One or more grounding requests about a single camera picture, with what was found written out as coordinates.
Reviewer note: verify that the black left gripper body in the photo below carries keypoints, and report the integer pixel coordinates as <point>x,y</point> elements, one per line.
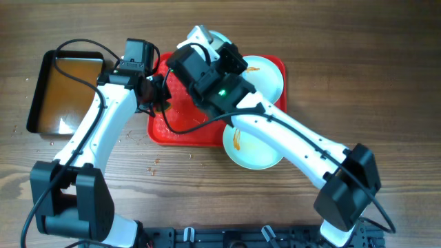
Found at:
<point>152,100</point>

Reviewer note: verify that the orange green scrub sponge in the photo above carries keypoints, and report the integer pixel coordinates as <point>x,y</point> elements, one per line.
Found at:
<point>162,106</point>

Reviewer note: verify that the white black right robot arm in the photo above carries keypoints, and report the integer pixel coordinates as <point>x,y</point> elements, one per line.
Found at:
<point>347,179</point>

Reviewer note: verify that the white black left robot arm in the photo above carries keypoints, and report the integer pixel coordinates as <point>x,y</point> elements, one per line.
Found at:
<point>71,197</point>

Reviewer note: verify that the red plastic serving tray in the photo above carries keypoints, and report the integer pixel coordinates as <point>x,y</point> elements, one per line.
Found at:
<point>184,115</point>

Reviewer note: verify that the black tray with brown water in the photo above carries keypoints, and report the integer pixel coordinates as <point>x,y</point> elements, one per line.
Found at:
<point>59,103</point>

